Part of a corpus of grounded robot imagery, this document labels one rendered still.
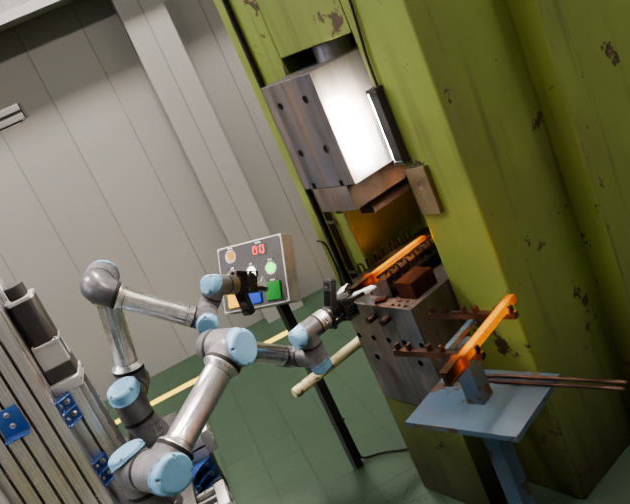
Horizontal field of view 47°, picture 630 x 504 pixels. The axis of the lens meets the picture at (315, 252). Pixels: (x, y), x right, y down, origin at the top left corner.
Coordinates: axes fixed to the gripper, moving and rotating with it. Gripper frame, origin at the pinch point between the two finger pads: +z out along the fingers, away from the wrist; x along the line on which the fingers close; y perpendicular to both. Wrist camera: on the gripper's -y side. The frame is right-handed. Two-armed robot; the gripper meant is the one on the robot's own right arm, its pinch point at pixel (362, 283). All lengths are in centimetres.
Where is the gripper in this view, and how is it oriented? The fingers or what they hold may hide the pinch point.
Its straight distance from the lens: 261.1
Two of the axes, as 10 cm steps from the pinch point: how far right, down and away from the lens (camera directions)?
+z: 7.1, -4.9, 5.0
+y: 3.9, 8.7, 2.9
